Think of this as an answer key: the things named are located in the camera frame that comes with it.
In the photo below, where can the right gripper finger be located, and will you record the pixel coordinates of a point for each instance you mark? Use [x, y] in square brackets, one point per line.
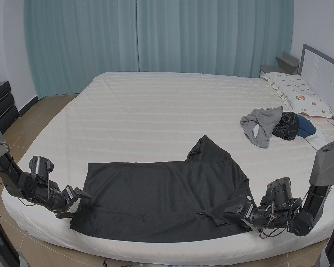
[236, 210]

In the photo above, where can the grey bedside table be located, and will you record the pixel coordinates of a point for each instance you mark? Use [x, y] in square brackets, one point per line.
[286, 61]

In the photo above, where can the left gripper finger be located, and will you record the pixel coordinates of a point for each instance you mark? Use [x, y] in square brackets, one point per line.
[80, 194]
[68, 215]

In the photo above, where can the black T-shirt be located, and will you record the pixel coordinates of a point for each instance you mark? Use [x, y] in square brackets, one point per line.
[155, 193]

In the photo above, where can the black chest of drawers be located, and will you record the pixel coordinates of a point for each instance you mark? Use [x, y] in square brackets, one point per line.
[1, 107]

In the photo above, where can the grey garment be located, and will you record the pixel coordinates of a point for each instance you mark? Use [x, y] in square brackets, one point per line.
[263, 121]

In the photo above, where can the dark blue garment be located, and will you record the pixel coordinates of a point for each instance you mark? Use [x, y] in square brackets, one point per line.
[304, 126]

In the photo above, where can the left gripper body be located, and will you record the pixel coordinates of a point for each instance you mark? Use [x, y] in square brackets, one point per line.
[64, 200]

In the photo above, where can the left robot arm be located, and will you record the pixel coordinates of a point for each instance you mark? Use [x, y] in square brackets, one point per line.
[16, 182]

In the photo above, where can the white garment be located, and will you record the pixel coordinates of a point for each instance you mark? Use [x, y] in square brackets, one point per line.
[318, 140]

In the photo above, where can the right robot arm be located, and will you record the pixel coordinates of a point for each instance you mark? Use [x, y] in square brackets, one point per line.
[325, 165]

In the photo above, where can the black shiny garment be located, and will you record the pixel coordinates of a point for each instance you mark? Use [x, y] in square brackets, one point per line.
[286, 125]

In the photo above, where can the bed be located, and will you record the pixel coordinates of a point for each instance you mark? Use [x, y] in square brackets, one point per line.
[155, 115]

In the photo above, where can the blue-green curtain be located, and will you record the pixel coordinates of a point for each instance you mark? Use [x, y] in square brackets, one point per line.
[86, 32]
[211, 24]

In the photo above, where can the white printed pillow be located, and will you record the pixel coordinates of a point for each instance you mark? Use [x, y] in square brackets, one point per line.
[297, 92]

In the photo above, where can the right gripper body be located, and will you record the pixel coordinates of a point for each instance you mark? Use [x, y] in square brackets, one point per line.
[256, 215]

